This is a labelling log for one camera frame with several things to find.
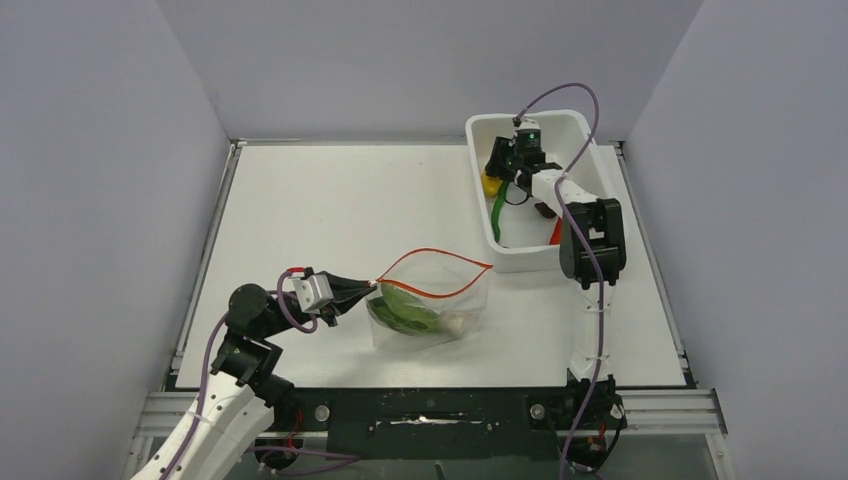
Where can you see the clear orange zip bag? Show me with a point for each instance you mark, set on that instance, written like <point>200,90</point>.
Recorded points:
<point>445,281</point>

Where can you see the orange carrot toy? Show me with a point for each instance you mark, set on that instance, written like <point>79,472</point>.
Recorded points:
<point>556,234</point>

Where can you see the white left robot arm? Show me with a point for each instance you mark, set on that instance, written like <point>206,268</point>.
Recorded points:
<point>239,394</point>

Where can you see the green chili pepper toy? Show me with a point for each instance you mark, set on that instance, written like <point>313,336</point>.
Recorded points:
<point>499,202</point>

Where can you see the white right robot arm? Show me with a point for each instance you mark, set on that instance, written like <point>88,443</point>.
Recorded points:
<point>591,233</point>

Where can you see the green leafy vegetable toy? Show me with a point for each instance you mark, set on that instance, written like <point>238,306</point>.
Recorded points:
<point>401,311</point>

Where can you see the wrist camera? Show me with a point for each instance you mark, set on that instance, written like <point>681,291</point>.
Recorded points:
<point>313,293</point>
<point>522,123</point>

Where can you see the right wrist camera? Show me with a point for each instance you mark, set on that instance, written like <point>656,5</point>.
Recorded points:
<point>522,123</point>

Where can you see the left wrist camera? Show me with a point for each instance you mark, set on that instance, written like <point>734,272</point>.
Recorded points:
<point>313,293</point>

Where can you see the brown mushroom toy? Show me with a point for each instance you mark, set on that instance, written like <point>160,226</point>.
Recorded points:
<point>545,211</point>

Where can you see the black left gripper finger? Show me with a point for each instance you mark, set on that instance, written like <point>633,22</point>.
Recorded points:
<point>344,299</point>
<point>346,288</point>

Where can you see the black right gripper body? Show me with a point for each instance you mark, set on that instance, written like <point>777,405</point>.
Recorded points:
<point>506,159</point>

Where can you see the aluminium table frame rail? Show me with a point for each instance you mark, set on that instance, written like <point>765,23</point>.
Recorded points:
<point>649,412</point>

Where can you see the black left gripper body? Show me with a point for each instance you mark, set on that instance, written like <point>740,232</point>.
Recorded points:
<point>301,318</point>

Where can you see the white plastic bin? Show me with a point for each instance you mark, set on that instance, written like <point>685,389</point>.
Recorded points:
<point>524,242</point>

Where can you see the yellow corn toy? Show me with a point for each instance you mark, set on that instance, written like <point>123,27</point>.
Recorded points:
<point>490,185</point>

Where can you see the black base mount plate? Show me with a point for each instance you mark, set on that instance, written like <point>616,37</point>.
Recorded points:
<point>457,423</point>

